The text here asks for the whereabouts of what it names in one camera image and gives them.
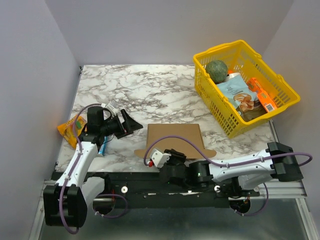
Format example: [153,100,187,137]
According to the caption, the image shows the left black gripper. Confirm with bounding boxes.
[100,108,144,139]

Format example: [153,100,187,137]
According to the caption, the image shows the brown cardboard box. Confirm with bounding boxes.
[134,123,217,159]

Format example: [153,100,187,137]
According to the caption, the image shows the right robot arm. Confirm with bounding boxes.
[152,142,303,197]

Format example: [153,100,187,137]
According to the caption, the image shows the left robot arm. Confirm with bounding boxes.
[43,103,143,235]

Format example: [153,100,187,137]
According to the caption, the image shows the blue toothpaste box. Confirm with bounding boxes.
[98,136,110,157]

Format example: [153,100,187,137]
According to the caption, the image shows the orange snack box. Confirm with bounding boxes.
[246,77,278,113]

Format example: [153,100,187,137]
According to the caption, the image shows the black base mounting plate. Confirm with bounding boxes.
[84,172,262,213]

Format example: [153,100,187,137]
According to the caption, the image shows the orange candy bag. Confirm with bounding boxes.
[57,116,87,149]

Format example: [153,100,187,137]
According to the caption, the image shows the light blue snack pouch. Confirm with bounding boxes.
[217,75,258,114]

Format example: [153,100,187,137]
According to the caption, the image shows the green round melon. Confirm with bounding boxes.
[205,60,228,84]

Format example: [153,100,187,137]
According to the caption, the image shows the white orange bottle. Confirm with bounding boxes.
[225,70,241,81]

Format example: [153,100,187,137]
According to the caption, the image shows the yellow plastic basket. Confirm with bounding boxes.
[193,40,301,138]

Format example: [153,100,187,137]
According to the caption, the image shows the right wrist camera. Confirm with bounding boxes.
[147,148,171,169]

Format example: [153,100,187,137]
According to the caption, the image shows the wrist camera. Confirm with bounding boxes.
[101,100,119,117]
[147,148,171,169]

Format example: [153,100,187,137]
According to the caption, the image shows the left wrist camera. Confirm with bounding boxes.
[101,100,119,117]

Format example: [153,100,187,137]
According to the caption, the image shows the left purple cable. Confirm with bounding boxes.
[59,103,129,235]

